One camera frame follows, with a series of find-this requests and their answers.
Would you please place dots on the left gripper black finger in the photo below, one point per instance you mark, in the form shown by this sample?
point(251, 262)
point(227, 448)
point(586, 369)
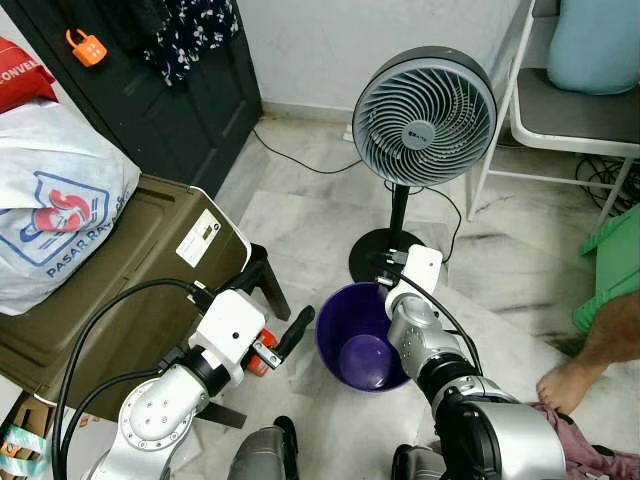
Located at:
point(298, 330)
point(250, 278)

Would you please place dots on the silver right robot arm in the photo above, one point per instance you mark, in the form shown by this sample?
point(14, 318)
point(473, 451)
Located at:
point(425, 335)

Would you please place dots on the red packet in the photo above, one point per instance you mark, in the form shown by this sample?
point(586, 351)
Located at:
point(258, 368)

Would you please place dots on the black stool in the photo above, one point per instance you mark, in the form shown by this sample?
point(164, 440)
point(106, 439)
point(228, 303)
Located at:
point(272, 285)

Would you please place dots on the purple bucket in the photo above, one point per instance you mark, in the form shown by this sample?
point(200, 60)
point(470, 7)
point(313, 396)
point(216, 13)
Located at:
point(365, 350)

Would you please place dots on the grey left robot leg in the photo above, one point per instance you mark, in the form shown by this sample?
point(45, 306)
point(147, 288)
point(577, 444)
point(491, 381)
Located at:
point(262, 450)

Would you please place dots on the grey robot leg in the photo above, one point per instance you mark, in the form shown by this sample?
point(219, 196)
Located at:
point(262, 450)
point(418, 465)

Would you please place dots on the olive brown storage box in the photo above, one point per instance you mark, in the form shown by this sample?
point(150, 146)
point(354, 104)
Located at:
point(140, 250)

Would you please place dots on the black door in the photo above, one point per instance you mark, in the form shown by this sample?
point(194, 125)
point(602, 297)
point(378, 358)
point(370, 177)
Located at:
point(190, 110)

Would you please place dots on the grey right robot leg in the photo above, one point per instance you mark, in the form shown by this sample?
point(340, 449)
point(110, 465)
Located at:
point(418, 465)

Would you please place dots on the white printed plastic bag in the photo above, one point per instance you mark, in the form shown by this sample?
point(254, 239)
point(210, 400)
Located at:
point(55, 200)

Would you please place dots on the person in black shorts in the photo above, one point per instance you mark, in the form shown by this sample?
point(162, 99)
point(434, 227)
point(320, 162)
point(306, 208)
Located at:
point(590, 360)

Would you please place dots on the green plastic stool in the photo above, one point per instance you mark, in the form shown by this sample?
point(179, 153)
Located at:
point(615, 270)

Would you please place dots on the white folding chair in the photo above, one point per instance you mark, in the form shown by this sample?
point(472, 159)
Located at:
point(570, 120)

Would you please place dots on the dark floral garment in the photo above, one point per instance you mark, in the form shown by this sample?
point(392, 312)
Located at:
point(190, 35)

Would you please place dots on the brown cardboard box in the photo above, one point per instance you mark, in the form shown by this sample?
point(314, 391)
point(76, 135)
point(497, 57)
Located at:
point(25, 450)

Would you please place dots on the mauve crumpled cloth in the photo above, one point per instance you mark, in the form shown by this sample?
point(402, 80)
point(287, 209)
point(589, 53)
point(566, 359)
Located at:
point(590, 450)

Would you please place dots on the orange padlock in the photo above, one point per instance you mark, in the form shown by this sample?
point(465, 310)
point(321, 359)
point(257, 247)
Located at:
point(87, 50)

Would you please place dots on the red bag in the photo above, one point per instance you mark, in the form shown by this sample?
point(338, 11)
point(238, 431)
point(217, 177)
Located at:
point(20, 75)

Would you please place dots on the light blue cushion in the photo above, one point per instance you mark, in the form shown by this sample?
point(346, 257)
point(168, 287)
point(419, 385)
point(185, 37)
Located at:
point(600, 45)

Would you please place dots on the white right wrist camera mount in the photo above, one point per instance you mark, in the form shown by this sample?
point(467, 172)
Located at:
point(420, 270)

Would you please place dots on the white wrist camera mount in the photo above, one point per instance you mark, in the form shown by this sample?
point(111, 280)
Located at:
point(228, 330)
point(420, 270)

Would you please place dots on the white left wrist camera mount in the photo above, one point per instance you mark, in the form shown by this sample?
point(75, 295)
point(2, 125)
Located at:
point(228, 330)

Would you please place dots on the grey pedestal fan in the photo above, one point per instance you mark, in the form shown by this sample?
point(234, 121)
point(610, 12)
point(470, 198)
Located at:
point(425, 120)

